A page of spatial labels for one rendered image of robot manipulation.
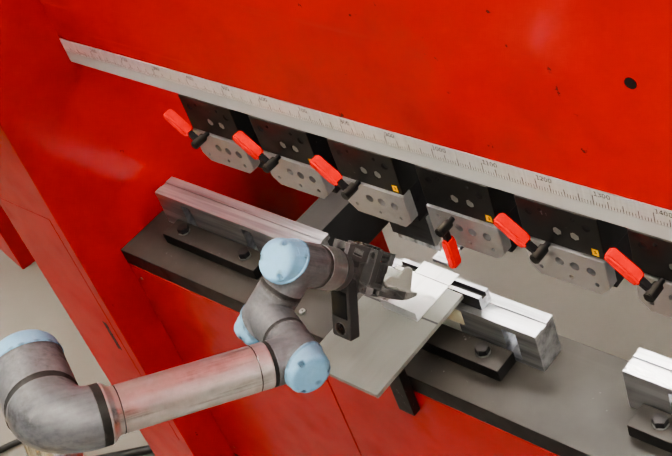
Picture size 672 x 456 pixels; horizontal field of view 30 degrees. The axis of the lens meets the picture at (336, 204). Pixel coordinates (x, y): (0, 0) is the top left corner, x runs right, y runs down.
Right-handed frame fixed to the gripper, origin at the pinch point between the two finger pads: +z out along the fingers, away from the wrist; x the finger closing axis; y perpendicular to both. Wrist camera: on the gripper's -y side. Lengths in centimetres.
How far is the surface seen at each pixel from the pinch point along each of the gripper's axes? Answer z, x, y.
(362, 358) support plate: -4.5, -0.1, -13.0
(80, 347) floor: 83, 173, -64
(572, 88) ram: -37, -45, 39
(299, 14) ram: -40, 6, 41
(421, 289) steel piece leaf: 7.2, 0.0, 1.2
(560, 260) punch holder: -8.8, -34.9, 15.1
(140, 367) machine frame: 28, 87, -43
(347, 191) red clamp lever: -15.2, 5.7, 15.2
